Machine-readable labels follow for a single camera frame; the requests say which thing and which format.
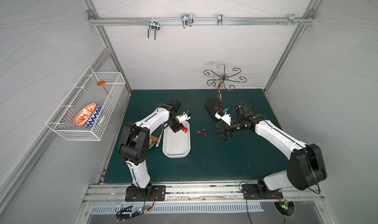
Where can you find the orange blue patterned bowl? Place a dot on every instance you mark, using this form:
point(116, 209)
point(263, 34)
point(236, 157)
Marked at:
point(88, 116)

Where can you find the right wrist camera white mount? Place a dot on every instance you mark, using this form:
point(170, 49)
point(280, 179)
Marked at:
point(223, 115)

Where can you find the metal spoon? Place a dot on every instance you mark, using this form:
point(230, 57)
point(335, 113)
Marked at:
point(159, 139)

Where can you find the white slotted cable duct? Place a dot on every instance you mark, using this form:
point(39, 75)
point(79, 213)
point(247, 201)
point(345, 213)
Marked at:
point(178, 208)

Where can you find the white plastic storage box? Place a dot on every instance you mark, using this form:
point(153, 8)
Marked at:
point(176, 145)

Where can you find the aluminium top rail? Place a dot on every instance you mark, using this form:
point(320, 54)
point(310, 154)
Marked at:
point(198, 21)

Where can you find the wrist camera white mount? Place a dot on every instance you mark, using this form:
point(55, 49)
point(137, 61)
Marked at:
point(184, 117)
point(223, 115)

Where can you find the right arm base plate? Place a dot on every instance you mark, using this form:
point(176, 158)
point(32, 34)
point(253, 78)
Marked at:
point(257, 192)

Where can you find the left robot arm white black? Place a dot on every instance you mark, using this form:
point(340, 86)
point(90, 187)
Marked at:
point(135, 154)

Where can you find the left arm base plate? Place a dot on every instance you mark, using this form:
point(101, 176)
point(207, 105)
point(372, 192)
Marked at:
point(150, 193)

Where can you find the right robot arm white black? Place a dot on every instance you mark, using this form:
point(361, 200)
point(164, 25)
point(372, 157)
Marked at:
point(306, 164)

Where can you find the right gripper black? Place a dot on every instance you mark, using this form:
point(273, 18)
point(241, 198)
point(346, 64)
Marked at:
point(229, 129)

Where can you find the double prong metal hook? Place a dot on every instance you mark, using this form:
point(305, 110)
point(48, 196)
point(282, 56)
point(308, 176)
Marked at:
point(154, 26)

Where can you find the small flat metal hook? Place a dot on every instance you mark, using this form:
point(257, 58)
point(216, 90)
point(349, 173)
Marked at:
point(219, 19)

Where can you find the aluminium front rail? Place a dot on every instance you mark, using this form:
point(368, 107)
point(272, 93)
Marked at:
point(179, 192)

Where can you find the orange spoon in basket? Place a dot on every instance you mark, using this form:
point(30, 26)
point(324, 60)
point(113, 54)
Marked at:
point(102, 84)

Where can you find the white wire basket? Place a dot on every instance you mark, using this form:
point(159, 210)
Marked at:
point(85, 92)

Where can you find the right round black fan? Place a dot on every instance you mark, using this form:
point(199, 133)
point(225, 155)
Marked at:
point(285, 208)

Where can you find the left controller board with wires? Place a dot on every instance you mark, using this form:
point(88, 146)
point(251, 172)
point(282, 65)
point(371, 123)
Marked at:
point(133, 212)

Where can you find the green snack packet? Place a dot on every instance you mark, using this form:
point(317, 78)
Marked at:
point(152, 141)

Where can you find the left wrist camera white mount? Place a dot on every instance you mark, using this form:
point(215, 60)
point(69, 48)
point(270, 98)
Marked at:
point(184, 117)

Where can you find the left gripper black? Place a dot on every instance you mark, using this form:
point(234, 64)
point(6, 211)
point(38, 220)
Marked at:
point(177, 126)

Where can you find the looped metal hook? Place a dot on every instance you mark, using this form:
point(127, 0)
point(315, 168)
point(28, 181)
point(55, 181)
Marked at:
point(187, 20)

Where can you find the aluminium rail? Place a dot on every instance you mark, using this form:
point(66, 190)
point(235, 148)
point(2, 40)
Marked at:
point(179, 192)
point(198, 21)

